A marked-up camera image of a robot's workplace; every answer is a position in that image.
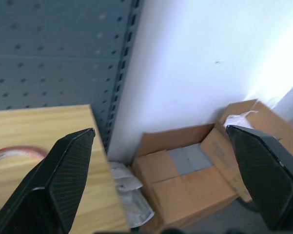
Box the white plastic packaging bag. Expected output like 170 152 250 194
109 161 155 229

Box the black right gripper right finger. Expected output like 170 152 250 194
226 125 293 231

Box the large open cardboard box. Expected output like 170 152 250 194
131 122 253 229

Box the white paper in box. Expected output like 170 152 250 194
223 111 259 130

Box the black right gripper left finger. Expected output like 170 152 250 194
0 128 96 234

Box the grey flat panel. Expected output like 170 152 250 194
166 143 215 176

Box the small open cardboard box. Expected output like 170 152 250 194
218 98 293 156

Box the grey perforated metal shelf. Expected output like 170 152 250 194
95 0 145 152

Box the grey pegboard panel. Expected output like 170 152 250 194
0 0 133 111

